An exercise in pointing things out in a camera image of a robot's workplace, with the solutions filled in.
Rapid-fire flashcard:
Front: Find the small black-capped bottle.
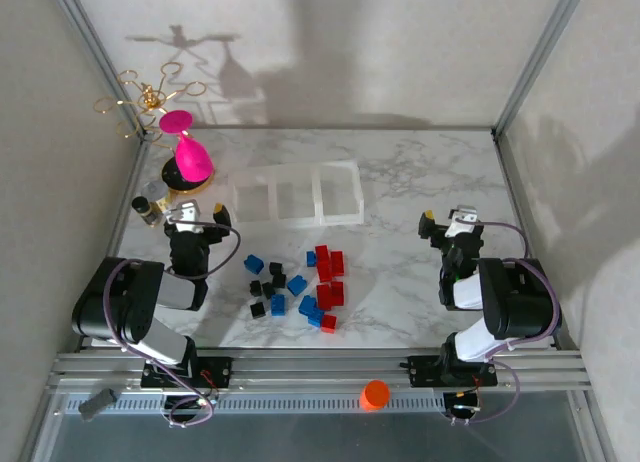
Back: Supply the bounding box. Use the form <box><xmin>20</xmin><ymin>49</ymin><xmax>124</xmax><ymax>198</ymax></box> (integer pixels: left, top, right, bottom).
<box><xmin>130</xmin><ymin>195</ymin><xmax>164</xmax><ymax>229</ymax></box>

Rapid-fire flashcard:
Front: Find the pink wine glass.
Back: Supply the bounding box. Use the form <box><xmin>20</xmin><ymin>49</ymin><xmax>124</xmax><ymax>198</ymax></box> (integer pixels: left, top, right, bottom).
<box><xmin>158</xmin><ymin>109</ymin><xmax>214</xmax><ymax>182</ymax></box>

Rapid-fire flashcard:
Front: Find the clear round glass jar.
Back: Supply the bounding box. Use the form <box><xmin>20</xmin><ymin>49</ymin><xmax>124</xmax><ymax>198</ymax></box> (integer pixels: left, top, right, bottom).
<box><xmin>141</xmin><ymin>179</ymin><xmax>174</xmax><ymax>213</ymax></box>

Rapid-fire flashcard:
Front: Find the orange plastic cup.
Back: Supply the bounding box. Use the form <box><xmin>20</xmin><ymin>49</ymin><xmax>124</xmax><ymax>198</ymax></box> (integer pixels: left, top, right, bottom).
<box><xmin>359</xmin><ymin>379</ymin><xmax>391</xmax><ymax>413</ymax></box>

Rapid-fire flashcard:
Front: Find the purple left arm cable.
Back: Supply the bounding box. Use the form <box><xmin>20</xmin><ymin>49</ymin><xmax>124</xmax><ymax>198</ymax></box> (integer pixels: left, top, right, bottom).
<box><xmin>102</xmin><ymin>220</ymin><xmax>243</xmax><ymax>428</ymax></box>

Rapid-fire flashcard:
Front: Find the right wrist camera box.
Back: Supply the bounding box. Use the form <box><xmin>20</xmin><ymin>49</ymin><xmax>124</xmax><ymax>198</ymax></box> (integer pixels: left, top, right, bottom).
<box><xmin>446</xmin><ymin>204</ymin><xmax>482</xmax><ymax>236</ymax></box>

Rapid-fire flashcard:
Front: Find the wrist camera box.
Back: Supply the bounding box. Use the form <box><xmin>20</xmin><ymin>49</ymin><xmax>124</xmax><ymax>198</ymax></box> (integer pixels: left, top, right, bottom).
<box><xmin>164</xmin><ymin>200</ymin><xmax>204</xmax><ymax>233</ymax></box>
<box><xmin>446</xmin><ymin>204</ymin><xmax>482</xmax><ymax>236</ymax></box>

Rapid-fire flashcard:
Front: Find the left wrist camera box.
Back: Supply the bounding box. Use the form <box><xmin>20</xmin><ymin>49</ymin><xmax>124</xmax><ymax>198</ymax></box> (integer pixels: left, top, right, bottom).
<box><xmin>164</xmin><ymin>200</ymin><xmax>204</xmax><ymax>233</ymax></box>

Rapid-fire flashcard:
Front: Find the thin aluminium table rail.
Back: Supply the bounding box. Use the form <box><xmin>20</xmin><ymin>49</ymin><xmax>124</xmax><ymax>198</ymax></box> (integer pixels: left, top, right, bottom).
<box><xmin>144</xmin><ymin>124</ymin><xmax>499</xmax><ymax>133</ymax></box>
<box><xmin>494</xmin><ymin>131</ymin><xmax>584</xmax><ymax>353</ymax></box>
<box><xmin>102</xmin><ymin>134</ymin><xmax>151</xmax><ymax>263</ymax></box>

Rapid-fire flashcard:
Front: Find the gold wire glass rack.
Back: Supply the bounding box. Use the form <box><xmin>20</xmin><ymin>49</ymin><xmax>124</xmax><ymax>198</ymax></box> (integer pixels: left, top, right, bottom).
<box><xmin>94</xmin><ymin>69</ymin><xmax>216</xmax><ymax>193</ymax></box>

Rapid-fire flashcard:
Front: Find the wide aluminium base rail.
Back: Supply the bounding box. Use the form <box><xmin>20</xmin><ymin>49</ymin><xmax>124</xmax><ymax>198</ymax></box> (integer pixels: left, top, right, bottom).
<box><xmin>47</xmin><ymin>349</ymin><xmax>591</xmax><ymax>396</ymax></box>

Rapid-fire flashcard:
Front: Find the slotted grey cable duct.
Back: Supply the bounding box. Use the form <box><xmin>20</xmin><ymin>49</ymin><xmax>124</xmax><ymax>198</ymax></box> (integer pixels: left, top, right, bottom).
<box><xmin>49</xmin><ymin>393</ymin><xmax>449</xmax><ymax>417</ymax></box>

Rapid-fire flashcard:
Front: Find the grey handle block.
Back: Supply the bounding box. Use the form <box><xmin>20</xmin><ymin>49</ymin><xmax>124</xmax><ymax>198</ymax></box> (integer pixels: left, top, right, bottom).
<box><xmin>77</xmin><ymin>387</ymin><xmax>119</xmax><ymax>423</ymax></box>

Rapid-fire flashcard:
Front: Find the aluminium frame post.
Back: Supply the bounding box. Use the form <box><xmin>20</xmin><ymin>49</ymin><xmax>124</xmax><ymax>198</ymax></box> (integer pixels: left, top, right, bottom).
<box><xmin>47</xmin><ymin>0</ymin><xmax>151</xmax><ymax>141</ymax></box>
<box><xmin>492</xmin><ymin>0</ymin><xmax>591</xmax><ymax>138</ymax></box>

